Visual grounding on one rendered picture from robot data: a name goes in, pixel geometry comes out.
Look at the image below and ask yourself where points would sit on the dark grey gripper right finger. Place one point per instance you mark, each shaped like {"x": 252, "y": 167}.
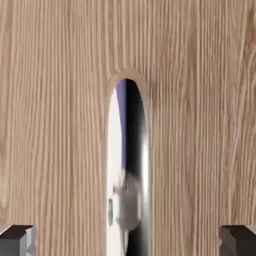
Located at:
{"x": 240, "y": 242}

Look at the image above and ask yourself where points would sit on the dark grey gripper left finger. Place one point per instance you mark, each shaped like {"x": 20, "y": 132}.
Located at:
{"x": 14, "y": 240}

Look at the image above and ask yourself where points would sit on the light wood drawer front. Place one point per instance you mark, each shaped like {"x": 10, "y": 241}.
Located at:
{"x": 50, "y": 120}

